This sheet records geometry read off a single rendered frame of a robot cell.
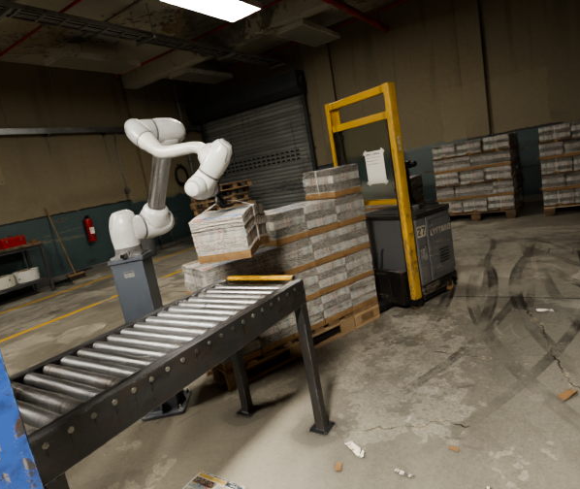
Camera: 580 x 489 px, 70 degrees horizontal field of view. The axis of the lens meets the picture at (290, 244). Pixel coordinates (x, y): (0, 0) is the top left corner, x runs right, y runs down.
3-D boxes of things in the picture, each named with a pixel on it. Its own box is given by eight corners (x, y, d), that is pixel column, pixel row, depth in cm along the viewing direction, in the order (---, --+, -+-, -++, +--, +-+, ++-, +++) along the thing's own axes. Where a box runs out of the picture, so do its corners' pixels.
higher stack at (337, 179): (325, 320, 365) (300, 173, 343) (349, 309, 382) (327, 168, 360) (356, 329, 334) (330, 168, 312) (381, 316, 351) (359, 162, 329)
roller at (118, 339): (116, 342, 176) (113, 332, 175) (194, 353, 150) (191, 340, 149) (106, 347, 172) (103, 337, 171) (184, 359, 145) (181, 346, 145)
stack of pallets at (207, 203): (232, 235, 1063) (221, 183, 1041) (262, 232, 1016) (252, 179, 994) (197, 247, 950) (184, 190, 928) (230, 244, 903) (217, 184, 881)
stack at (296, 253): (205, 374, 301) (179, 264, 287) (325, 319, 366) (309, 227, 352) (229, 393, 270) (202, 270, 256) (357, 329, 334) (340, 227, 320)
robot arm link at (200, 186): (209, 204, 197) (223, 179, 194) (195, 205, 182) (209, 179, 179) (191, 191, 198) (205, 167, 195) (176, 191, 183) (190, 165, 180)
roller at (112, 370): (73, 364, 160) (69, 352, 159) (150, 380, 134) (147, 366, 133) (59, 371, 156) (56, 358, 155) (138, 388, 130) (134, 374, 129)
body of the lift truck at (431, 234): (366, 294, 416) (354, 215, 402) (402, 277, 446) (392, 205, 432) (425, 305, 359) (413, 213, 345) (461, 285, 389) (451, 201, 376)
